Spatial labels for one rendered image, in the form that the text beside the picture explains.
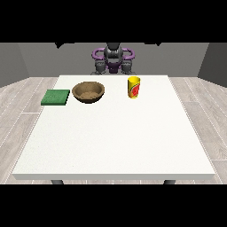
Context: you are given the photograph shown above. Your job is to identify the green square pad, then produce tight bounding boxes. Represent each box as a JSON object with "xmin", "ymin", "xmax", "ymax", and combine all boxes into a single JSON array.
[{"xmin": 40, "ymin": 89, "xmax": 71, "ymax": 106}]

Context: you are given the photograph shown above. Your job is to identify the brown wooden bowl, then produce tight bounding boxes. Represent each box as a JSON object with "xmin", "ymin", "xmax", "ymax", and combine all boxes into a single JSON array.
[{"xmin": 71, "ymin": 81, "xmax": 106, "ymax": 105}]

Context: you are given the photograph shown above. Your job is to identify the yellow cup with melon print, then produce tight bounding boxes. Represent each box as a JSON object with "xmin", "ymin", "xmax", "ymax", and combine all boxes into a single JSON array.
[{"xmin": 127, "ymin": 75, "xmax": 141, "ymax": 100}]

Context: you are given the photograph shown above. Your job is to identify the grey robot trunk purple rings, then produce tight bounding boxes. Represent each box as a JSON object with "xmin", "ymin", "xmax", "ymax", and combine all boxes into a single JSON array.
[{"xmin": 90, "ymin": 43, "xmax": 137, "ymax": 76}]

